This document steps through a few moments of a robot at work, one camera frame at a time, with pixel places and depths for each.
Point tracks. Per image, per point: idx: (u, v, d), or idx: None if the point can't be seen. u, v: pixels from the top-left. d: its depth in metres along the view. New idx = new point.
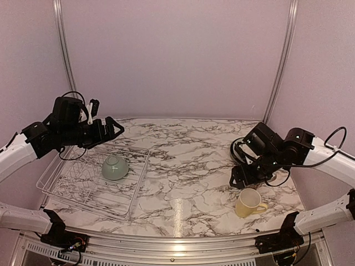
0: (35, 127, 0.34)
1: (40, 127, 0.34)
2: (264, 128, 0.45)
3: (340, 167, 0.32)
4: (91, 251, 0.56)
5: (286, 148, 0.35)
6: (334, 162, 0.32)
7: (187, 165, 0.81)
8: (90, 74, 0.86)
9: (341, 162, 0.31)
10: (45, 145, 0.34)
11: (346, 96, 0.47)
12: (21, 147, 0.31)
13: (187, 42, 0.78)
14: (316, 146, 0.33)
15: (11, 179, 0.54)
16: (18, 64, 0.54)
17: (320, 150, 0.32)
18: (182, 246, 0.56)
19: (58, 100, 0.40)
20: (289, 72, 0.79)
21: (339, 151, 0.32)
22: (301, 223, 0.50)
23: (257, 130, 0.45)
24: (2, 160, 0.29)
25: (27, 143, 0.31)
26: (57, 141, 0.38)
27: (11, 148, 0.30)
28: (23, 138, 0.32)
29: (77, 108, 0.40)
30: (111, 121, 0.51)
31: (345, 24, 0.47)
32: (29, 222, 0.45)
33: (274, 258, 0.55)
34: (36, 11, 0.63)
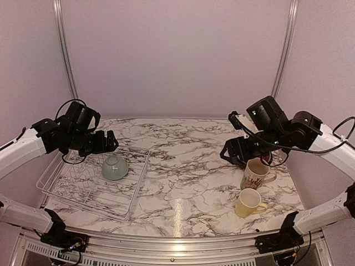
0: (45, 123, 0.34)
1: (50, 125, 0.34)
2: (272, 100, 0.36)
3: (345, 157, 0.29)
4: (91, 251, 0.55)
5: (295, 129, 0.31)
6: (340, 153, 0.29)
7: (188, 165, 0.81)
8: (90, 74, 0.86)
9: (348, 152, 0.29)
10: (55, 142, 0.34)
11: (346, 96, 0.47)
12: (32, 141, 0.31)
13: (187, 43, 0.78)
14: (324, 132, 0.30)
15: (14, 175, 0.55)
16: (18, 64, 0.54)
17: (329, 137, 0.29)
18: (182, 246, 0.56)
19: (74, 103, 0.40)
20: (290, 72, 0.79)
21: (346, 141, 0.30)
22: (301, 221, 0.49)
23: (264, 102, 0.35)
24: (12, 152, 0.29)
25: (38, 137, 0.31)
26: (68, 142, 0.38)
27: (22, 142, 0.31)
28: (34, 132, 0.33)
29: (89, 115, 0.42)
30: (112, 135, 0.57)
31: (345, 24, 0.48)
32: (31, 219, 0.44)
33: (274, 258, 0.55)
34: (36, 11, 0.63)
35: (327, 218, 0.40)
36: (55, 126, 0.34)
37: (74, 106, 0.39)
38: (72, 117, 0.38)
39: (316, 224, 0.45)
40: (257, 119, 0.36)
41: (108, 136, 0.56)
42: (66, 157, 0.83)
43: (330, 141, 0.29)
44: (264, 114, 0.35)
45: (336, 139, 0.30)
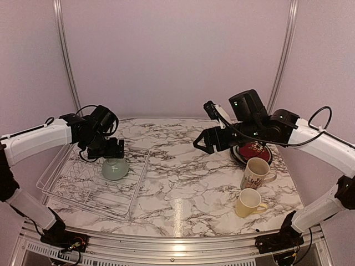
0: (74, 117, 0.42)
1: (78, 118, 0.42)
2: (253, 95, 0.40)
3: (324, 147, 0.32)
4: (91, 251, 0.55)
5: (273, 126, 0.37)
6: (319, 143, 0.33)
7: (188, 165, 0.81)
8: (90, 74, 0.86)
9: (325, 141, 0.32)
10: (79, 133, 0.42)
11: (346, 96, 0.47)
12: (62, 127, 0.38)
13: (187, 43, 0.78)
14: (301, 126, 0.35)
15: (20, 165, 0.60)
16: (18, 63, 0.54)
17: (304, 131, 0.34)
18: (182, 246, 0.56)
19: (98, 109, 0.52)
20: (290, 72, 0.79)
21: (324, 131, 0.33)
22: (297, 220, 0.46)
23: (247, 95, 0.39)
24: (45, 134, 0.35)
25: (68, 125, 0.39)
26: (90, 135, 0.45)
27: (52, 127, 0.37)
28: (63, 122, 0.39)
29: (110, 119, 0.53)
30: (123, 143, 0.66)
31: (345, 24, 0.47)
32: (37, 213, 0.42)
33: (274, 258, 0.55)
34: (36, 11, 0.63)
35: (319, 213, 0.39)
36: (80, 119, 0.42)
37: (100, 110, 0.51)
38: (98, 117, 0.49)
39: (310, 221, 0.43)
40: (239, 110, 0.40)
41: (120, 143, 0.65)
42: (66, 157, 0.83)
43: (304, 133, 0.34)
44: (246, 107, 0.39)
45: (313, 131, 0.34)
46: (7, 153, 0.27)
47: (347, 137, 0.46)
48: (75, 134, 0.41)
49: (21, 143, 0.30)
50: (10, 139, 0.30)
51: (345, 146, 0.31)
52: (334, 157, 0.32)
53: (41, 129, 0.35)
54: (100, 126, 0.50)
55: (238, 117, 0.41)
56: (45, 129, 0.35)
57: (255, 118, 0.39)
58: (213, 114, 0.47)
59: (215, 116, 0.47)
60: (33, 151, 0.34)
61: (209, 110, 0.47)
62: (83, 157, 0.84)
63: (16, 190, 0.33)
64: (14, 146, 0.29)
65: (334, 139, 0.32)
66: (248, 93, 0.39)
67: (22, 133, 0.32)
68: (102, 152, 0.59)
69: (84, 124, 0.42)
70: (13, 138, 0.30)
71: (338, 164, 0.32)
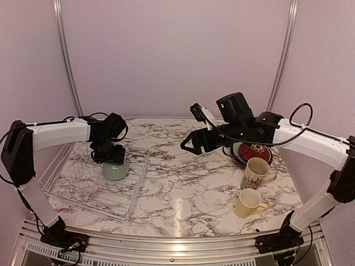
0: (91, 118, 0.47)
1: (94, 120, 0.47)
2: (240, 97, 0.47)
3: (308, 143, 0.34)
4: (91, 251, 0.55)
5: (256, 128, 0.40)
6: (304, 139, 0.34)
7: (187, 165, 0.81)
8: (90, 74, 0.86)
9: (308, 137, 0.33)
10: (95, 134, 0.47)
11: (345, 96, 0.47)
12: (83, 125, 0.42)
13: (187, 43, 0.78)
14: (283, 126, 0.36)
15: None
16: (17, 61, 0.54)
17: (286, 129, 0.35)
18: (182, 246, 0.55)
19: (112, 115, 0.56)
20: (289, 71, 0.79)
21: (307, 128, 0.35)
22: (296, 219, 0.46)
23: (233, 98, 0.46)
24: (68, 127, 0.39)
25: (88, 125, 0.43)
26: (104, 138, 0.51)
27: (74, 123, 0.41)
28: (82, 121, 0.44)
29: (122, 127, 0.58)
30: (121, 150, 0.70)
31: (345, 23, 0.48)
32: (40, 209, 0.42)
33: (274, 258, 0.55)
34: (37, 10, 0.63)
35: (314, 209, 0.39)
36: (96, 121, 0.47)
37: (113, 116, 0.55)
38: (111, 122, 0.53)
39: (308, 219, 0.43)
40: (226, 111, 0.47)
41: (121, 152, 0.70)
42: (66, 157, 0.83)
43: (288, 131, 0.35)
44: (232, 108, 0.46)
45: (294, 129, 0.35)
46: (34, 137, 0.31)
47: (346, 136, 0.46)
48: (93, 133, 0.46)
49: (47, 131, 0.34)
50: (37, 127, 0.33)
51: (329, 139, 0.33)
52: (320, 152, 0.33)
53: (65, 124, 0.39)
54: (113, 131, 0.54)
55: (224, 116, 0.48)
56: (69, 124, 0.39)
57: (239, 118, 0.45)
58: (200, 115, 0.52)
59: (202, 117, 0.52)
60: (55, 143, 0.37)
61: (196, 112, 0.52)
62: (83, 157, 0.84)
63: (31, 178, 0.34)
64: (39, 133, 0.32)
65: (317, 134, 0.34)
66: (236, 97, 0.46)
67: (49, 123, 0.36)
68: (108, 155, 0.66)
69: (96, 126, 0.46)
70: (39, 127, 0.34)
71: (324, 159, 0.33)
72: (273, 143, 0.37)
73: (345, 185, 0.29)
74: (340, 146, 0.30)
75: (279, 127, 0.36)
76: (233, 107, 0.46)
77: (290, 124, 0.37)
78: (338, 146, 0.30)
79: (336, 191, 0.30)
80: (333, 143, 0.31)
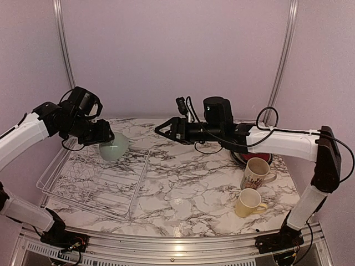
0: (46, 106, 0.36)
1: (51, 106, 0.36)
2: (229, 105, 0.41)
3: (278, 142, 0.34)
4: (91, 251, 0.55)
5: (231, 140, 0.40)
6: (274, 140, 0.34)
7: (188, 165, 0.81)
8: (90, 74, 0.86)
9: (277, 136, 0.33)
10: (56, 123, 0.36)
11: (344, 96, 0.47)
12: (36, 124, 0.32)
13: (187, 43, 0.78)
14: (252, 131, 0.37)
15: (28, 161, 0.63)
16: (17, 61, 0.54)
17: (254, 134, 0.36)
18: (181, 246, 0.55)
19: (75, 89, 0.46)
20: (289, 72, 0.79)
21: (274, 129, 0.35)
22: (291, 217, 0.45)
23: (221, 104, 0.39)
24: (19, 136, 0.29)
25: (39, 121, 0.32)
26: (69, 124, 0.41)
27: (23, 126, 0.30)
28: (35, 116, 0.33)
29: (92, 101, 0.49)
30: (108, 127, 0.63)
31: (343, 24, 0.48)
32: (34, 214, 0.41)
33: (274, 258, 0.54)
34: (37, 11, 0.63)
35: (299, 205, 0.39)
36: (55, 107, 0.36)
37: (77, 91, 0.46)
38: (75, 101, 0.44)
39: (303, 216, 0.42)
40: (208, 113, 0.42)
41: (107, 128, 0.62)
42: (66, 157, 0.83)
43: (258, 134, 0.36)
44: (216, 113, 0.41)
45: (263, 132, 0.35)
46: None
47: (346, 137, 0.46)
48: (52, 126, 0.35)
49: None
50: None
51: (298, 133, 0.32)
52: (293, 149, 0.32)
53: (12, 133, 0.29)
54: (79, 110, 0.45)
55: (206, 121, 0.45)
56: (16, 131, 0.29)
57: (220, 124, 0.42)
58: (183, 108, 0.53)
59: (187, 109, 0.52)
60: (11, 158, 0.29)
61: (182, 103, 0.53)
62: (83, 157, 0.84)
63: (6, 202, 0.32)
64: None
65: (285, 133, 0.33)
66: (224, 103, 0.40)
67: None
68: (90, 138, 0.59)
69: (61, 113, 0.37)
70: None
71: (300, 154, 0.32)
72: (247, 146, 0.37)
73: (326, 174, 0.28)
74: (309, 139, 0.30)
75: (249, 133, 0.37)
76: (217, 112, 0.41)
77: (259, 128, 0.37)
78: (307, 139, 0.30)
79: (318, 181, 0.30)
80: (302, 137, 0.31)
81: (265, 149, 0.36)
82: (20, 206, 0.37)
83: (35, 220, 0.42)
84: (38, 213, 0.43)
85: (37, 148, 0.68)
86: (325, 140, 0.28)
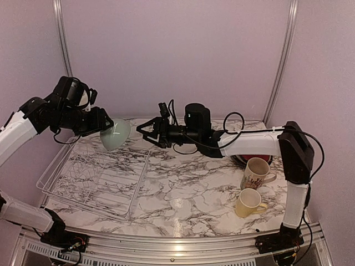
0: (33, 102, 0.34)
1: (37, 101, 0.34)
2: (207, 114, 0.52)
3: (244, 143, 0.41)
4: (91, 251, 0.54)
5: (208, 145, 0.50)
6: (241, 141, 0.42)
7: (188, 165, 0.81)
8: (90, 74, 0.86)
9: (242, 138, 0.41)
10: (43, 119, 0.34)
11: (344, 96, 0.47)
12: (20, 123, 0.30)
13: (187, 42, 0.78)
14: (223, 137, 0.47)
15: (27, 161, 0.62)
16: (18, 61, 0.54)
17: (224, 139, 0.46)
18: (181, 246, 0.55)
19: (62, 79, 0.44)
20: (289, 72, 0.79)
21: (242, 132, 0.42)
22: (287, 215, 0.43)
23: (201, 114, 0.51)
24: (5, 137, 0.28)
25: (25, 119, 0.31)
26: (57, 119, 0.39)
27: (9, 127, 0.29)
28: (21, 115, 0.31)
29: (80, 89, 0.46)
30: (102, 113, 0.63)
31: (343, 24, 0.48)
32: (32, 216, 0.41)
33: (274, 258, 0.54)
34: (37, 10, 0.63)
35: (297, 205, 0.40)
36: (40, 103, 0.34)
37: (63, 81, 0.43)
38: (61, 93, 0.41)
39: (297, 214, 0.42)
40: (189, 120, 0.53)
41: (100, 114, 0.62)
42: (66, 157, 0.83)
43: (227, 138, 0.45)
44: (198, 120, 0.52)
45: (231, 136, 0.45)
46: None
47: (346, 136, 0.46)
48: (41, 123, 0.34)
49: None
50: None
51: (263, 132, 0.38)
52: (260, 147, 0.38)
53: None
54: (68, 101, 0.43)
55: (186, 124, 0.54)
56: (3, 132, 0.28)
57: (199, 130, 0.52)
58: (165, 112, 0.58)
59: (168, 113, 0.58)
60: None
61: (163, 107, 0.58)
62: (82, 157, 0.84)
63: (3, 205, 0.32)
64: None
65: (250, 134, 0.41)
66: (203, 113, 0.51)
67: None
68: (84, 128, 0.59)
69: (48, 108, 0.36)
70: None
71: (266, 151, 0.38)
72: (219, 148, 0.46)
73: (298, 166, 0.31)
74: (272, 136, 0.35)
75: (220, 138, 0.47)
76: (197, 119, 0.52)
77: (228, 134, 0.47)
78: (269, 136, 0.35)
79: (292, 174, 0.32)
80: (265, 134, 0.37)
81: (236, 149, 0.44)
82: (18, 208, 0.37)
83: (33, 221, 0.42)
84: (37, 214, 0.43)
85: (36, 147, 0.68)
86: (288, 134, 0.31)
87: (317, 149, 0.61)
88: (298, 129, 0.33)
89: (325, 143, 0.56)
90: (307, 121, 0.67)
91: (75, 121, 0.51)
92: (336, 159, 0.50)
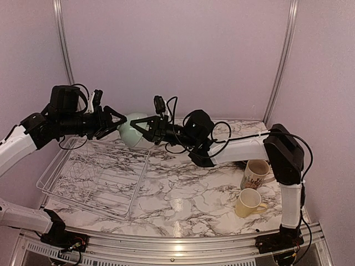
0: (33, 118, 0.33)
1: (36, 119, 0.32)
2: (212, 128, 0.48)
3: (234, 151, 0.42)
4: (91, 251, 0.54)
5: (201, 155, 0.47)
6: (230, 149, 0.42)
7: (187, 165, 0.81)
8: (90, 74, 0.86)
9: (231, 145, 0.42)
10: (45, 135, 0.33)
11: (344, 96, 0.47)
12: (20, 139, 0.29)
13: (187, 42, 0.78)
14: (213, 146, 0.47)
15: (26, 165, 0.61)
16: (18, 61, 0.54)
17: (216, 147, 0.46)
18: (181, 246, 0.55)
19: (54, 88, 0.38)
20: (289, 72, 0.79)
21: (231, 139, 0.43)
22: (284, 217, 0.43)
23: (204, 127, 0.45)
24: (3, 152, 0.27)
25: (26, 134, 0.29)
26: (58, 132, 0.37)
27: (10, 141, 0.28)
28: (23, 129, 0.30)
29: (75, 96, 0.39)
30: (109, 110, 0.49)
31: (343, 24, 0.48)
32: (31, 219, 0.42)
33: (274, 258, 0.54)
34: (36, 10, 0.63)
35: (294, 208, 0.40)
36: (41, 121, 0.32)
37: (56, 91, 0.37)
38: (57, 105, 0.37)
39: (294, 215, 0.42)
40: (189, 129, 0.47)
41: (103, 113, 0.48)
42: (66, 157, 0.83)
43: (216, 148, 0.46)
44: (197, 130, 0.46)
45: (222, 144, 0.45)
46: None
47: (346, 137, 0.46)
48: (42, 139, 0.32)
49: None
50: None
51: (249, 137, 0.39)
52: (247, 152, 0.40)
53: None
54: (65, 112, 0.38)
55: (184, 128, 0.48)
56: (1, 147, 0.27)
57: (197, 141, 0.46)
58: (161, 107, 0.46)
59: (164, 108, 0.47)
60: None
61: (159, 102, 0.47)
62: (83, 157, 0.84)
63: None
64: None
65: (238, 141, 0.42)
66: (207, 126, 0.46)
67: None
68: (89, 132, 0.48)
69: (49, 124, 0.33)
70: None
71: (253, 156, 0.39)
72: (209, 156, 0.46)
73: (287, 168, 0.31)
74: (258, 141, 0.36)
75: (211, 148, 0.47)
76: (197, 130, 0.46)
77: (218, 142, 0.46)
78: (255, 141, 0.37)
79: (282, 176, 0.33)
80: (252, 140, 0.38)
81: (227, 158, 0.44)
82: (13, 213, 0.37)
83: (33, 224, 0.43)
84: (35, 216, 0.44)
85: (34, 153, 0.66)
86: (273, 137, 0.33)
87: (316, 149, 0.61)
88: (284, 132, 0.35)
89: (325, 143, 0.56)
90: (307, 121, 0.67)
91: (77, 127, 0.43)
92: (336, 159, 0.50)
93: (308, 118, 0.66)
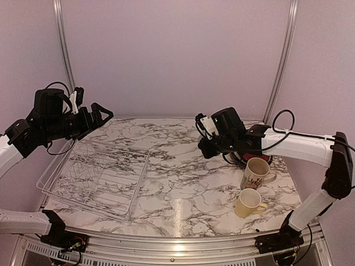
0: (17, 126, 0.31)
1: (19, 129, 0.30)
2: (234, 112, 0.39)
3: (291, 146, 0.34)
4: (91, 251, 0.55)
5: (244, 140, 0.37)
6: (288, 143, 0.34)
7: (188, 165, 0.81)
8: (90, 74, 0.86)
9: (290, 139, 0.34)
10: (30, 144, 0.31)
11: (344, 96, 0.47)
12: (4, 149, 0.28)
13: (187, 41, 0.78)
14: (268, 133, 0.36)
15: (24, 167, 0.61)
16: (17, 62, 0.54)
17: (270, 137, 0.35)
18: (182, 246, 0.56)
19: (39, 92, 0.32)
20: (289, 72, 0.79)
21: (289, 133, 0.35)
22: (295, 217, 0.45)
23: (223, 114, 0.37)
24: None
25: (10, 144, 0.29)
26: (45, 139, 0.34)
27: None
28: (6, 139, 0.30)
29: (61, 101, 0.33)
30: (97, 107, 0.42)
31: (343, 24, 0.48)
32: (28, 223, 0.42)
33: (274, 258, 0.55)
34: (36, 10, 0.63)
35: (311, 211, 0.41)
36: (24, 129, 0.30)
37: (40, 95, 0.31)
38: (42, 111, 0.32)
39: (307, 218, 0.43)
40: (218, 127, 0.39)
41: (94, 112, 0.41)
42: (66, 157, 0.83)
43: (273, 137, 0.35)
44: (223, 123, 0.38)
45: (279, 135, 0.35)
46: None
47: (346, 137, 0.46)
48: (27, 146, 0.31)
49: None
50: None
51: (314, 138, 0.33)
52: (307, 152, 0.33)
53: None
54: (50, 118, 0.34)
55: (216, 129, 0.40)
56: None
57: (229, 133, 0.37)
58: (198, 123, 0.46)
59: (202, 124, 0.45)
60: None
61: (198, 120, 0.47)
62: (83, 157, 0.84)
63: None
64: None
65: (300, 137, 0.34)
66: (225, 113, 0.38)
67: None
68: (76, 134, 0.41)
69: (34, 132, 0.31)
70: None
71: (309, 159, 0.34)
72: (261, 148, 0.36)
73: (339, 179, 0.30)
74: (325, 144, 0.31)
75: (264, 135, 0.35)
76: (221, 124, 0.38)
77: (273, 131, 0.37)
78: (322, 144, 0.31)
79: (328, 185, 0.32)
80: (317, 142, 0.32)
81: (276, 151, 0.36)
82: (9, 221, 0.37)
83: (30, 226, 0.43)
84: (31, 219, 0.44)
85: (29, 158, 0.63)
86: (340, 146, 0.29)
87: None
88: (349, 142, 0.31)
89: None
90: (307, 121, 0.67)
91: (65, 131, 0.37)
92: None
93: (307, 118, 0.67)
